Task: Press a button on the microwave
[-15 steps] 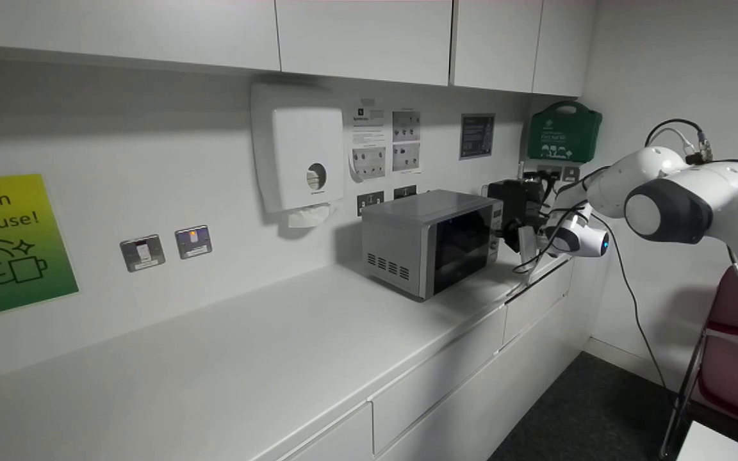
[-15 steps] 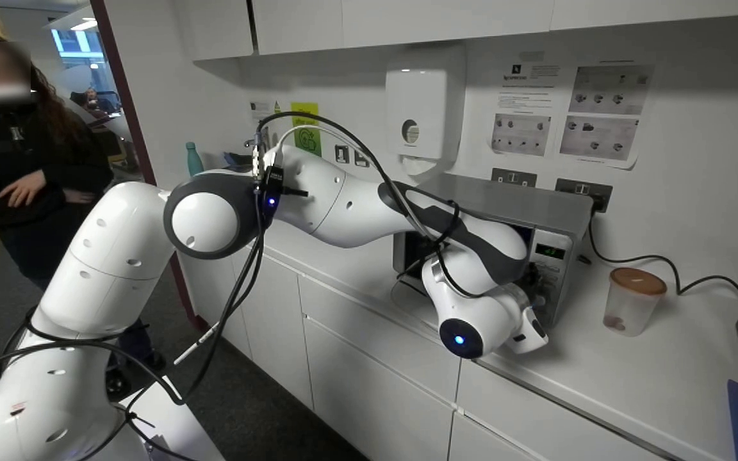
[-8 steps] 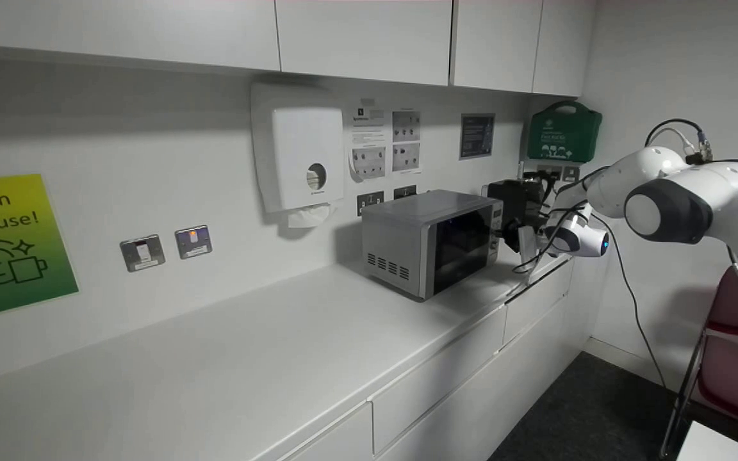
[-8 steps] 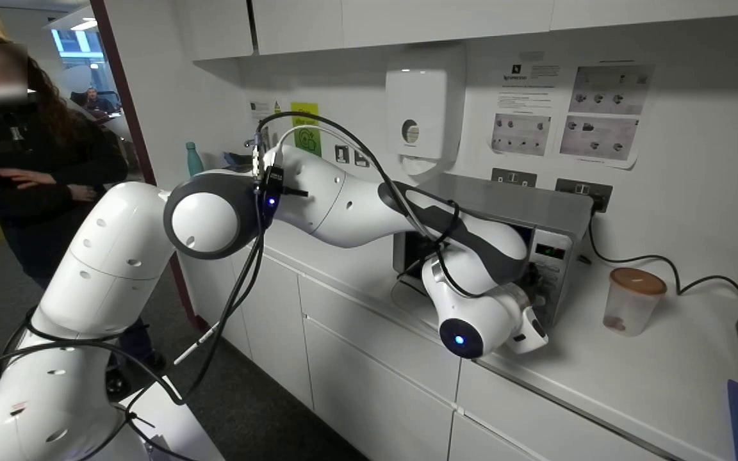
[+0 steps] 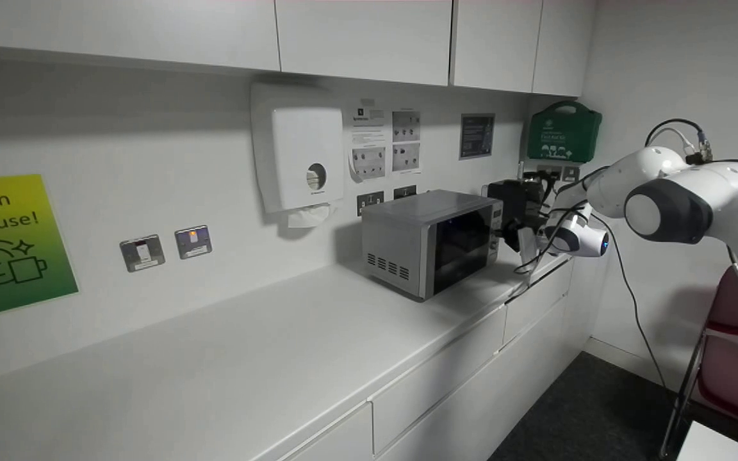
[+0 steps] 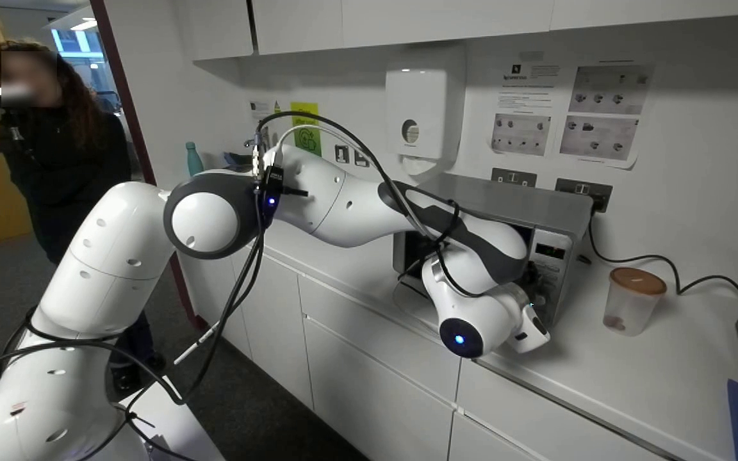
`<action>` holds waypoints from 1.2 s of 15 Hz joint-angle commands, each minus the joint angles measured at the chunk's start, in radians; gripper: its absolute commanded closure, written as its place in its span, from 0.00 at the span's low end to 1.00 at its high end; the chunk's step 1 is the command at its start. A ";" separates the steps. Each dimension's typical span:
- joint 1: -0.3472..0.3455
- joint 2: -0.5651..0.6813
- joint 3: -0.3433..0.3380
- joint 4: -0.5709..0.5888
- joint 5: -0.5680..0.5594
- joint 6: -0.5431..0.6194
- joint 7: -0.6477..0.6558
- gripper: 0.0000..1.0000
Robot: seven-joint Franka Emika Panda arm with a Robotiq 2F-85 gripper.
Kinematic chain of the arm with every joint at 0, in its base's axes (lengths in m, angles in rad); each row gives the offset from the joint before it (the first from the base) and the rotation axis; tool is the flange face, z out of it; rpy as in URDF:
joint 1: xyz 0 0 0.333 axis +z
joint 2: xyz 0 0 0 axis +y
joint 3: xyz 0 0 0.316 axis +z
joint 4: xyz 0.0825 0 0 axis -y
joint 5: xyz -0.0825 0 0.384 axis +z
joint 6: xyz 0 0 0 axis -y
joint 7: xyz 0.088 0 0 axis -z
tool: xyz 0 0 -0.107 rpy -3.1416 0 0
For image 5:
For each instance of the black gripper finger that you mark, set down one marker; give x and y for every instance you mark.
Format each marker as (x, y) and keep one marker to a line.
(506, 195)
(514, 234)

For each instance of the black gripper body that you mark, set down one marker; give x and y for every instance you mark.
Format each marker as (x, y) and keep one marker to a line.
(535, 208)

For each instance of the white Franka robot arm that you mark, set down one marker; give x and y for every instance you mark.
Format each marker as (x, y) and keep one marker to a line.
(729, 195)

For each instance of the silver microwave oven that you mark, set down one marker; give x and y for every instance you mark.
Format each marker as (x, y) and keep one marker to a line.
(404, 247)

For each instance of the green first aid box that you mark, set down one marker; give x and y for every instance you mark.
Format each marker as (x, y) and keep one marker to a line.
(565, 133)

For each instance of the instruction sheet with two photos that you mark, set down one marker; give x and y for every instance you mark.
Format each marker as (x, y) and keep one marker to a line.
(405, 155)

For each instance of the instruction sheet with one photo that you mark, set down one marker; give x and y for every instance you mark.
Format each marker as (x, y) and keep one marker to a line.
(368, 161)

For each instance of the white base cabinets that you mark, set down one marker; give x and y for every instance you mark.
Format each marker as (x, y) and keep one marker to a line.
(437, 386)

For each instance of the white paper towel dispenser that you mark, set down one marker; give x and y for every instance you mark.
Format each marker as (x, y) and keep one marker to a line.
(295, 155)

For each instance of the green yellow cleaning sign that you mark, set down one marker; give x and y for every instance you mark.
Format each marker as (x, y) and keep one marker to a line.
(12, 247)

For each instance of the white wall socket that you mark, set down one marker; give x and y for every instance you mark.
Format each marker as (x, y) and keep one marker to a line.
(556, 172)

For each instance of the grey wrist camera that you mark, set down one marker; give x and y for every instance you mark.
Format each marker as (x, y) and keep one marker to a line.
(591, 234)

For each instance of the dark wall notice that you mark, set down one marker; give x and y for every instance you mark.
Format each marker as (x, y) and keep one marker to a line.
(478, 137)

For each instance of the black double wall socket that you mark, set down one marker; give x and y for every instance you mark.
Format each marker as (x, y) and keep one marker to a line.
(404, 193)
(371, 200)

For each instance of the switch plate with orange light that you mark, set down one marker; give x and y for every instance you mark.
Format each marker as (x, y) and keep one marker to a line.
(194, 242)

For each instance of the steel wall switch plate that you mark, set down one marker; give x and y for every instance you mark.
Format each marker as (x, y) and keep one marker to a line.
(142, 255)

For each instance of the white wall cabinets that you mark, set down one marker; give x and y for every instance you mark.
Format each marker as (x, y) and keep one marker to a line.
(128, 28)

